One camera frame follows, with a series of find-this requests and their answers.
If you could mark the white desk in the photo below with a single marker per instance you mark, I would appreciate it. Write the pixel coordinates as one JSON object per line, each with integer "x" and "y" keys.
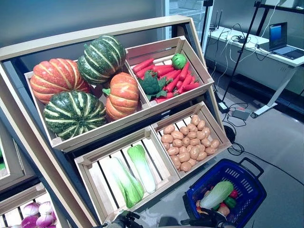
{"x": 256, "y": 61}

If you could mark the wooden onion crate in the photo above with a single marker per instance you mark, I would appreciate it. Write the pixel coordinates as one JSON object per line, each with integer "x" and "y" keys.
{"x": 21, "y": 198}

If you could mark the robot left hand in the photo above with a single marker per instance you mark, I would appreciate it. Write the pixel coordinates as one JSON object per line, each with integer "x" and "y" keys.
{"x": 126, "y": 219}

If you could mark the brown potato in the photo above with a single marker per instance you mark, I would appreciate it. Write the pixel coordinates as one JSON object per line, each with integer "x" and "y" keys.
{"x": 185, "y": 166}
{"x": 210, "y": 150}
{"x": 192, "y": 127}
{"x": 167, "y": 138}
{"x": 184, "y": 156}
{"x": 195, "y": 120}
{"x": 177, "y": 143}
{"x": 206, "y": 142}
{"x": 183, "y": 150}
{"x": 175, "y": 162}
{"x": 201, "y": 147}
{"x": 186, "y": 141}
{"x": 177, "y": 135}
{"x": 201, "y": 135}
{"x": 168, "y": 129}
{"x": 206, "y": 131}
{"x": 184, "y": 130}
{"x": 194, "y": 152}
{"x": 201, "y": 124}
{"x": 173, "y": 150}
{"x": 192, "y": 135}
{"x": 192, "y": 162}
{"x": 215, "y": 143}
{"x": 166, "y": 145}
{"x": 202, "y": 156}
{"x": 195, "y": 142}

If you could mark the neighbouring wooden display shelf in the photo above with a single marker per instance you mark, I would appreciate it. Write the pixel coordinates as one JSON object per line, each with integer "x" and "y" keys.
{"x": 19, "y": 166}

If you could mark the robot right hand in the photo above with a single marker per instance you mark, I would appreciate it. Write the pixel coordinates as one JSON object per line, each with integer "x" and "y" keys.
{"x": 206, "y": 219}

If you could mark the black light stand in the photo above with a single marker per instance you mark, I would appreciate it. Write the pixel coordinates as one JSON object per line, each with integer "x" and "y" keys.
{"x": 206, "y": 19}

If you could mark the black metal rack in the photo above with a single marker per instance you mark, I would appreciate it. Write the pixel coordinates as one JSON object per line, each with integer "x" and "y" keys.
{"x": 280, "y": 7}

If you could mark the red bell pepper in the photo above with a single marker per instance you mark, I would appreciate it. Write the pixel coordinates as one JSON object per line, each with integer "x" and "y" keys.
{"x": 233, "y": 194}

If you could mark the blue plastic shopping basket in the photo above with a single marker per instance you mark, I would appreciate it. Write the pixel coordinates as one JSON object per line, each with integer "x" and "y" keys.
{"x": 249, "y": 190}

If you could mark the purple onion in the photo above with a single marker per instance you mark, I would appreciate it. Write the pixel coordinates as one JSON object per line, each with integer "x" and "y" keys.
{"x": 31, "y": 209}
{"x": 45, "y": 221}
{"x": 29, "y": 222}

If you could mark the light green round lettuce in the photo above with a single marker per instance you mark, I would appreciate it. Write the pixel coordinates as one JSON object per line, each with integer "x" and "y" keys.
{"x": 179, "y": 61}

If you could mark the red carrot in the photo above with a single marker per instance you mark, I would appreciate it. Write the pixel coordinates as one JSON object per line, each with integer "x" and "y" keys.
{"x": 173, "y": 83}
{"x": 186, "y": 82}
{"x": 166, "y": 72}
{"x": 191, "y": 86}
{"x": 142, "y": 65}
{"x": 164, "y": 68}
{"x": 184, "y": 71}
{"x": 161, "y": 100}
{"x": 143, "y": 72}

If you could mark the black tripod stand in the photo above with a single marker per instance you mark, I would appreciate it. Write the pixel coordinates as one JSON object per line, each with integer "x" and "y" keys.
{"x": 240, "y": 53}

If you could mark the wooden potato crate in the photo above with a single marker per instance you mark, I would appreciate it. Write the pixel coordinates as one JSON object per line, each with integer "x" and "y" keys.
{"x": 213, "y": 123}

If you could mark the tan round onion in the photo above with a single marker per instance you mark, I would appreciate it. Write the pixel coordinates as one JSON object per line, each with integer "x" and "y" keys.
{"x": 223, "y": 211}

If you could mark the large orange pumpkin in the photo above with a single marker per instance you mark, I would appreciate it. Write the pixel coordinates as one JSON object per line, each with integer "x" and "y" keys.
{"x": 54, "y": 76}

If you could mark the dark green broccoli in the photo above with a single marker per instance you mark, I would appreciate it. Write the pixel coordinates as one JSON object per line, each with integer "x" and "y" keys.
{"x": 150, "y": 84}

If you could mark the green bell pepper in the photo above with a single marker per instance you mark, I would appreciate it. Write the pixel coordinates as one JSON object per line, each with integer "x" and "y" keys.
{"x": 230, "y": 202}

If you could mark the black power adapter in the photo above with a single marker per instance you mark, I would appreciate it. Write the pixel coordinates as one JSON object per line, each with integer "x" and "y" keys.
{"x": 223, "y": 107}

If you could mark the wooden pumpkin crate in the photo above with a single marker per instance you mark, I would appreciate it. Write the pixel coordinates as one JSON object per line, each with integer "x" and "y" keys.
{"x": 99, "y": 133}

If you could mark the wooden cabbage crate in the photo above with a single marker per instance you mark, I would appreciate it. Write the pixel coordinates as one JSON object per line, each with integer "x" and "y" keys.
{"x": 102, "y": 180}

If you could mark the black wifi router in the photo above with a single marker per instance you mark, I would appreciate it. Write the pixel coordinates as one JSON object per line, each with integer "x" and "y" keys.
{"x": 215, "y": 27}

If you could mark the napa cabbage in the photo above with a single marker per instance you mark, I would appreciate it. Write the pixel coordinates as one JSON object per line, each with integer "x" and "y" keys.
{"x": 126, "y": 185}
{"x": 142, "y": 168}
{"x": 217, "y": 193}

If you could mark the wooden vegetable display shelf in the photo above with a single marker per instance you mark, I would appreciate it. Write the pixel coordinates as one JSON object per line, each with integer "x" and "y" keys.
{"x": 95, "y": 33}

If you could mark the open laptop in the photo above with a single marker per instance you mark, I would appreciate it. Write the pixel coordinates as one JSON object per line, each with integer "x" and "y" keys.
{"x": 279, "y": 38}

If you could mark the grey power box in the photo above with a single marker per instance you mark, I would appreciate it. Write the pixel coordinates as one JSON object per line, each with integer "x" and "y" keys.
{"x": 241, "y": 113}

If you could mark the wooden carrot crate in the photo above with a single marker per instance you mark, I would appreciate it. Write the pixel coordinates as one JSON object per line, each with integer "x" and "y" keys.
{"x": 197, "y": 62}

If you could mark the green striped pumpkin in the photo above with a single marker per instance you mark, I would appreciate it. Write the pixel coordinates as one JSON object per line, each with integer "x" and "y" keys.
{"x": 102, "y": 59}
{"x": 73, "y": 114}

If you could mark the small orange pumpkin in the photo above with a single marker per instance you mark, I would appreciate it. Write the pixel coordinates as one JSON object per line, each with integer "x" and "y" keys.
{"x": 122, "y": 95}

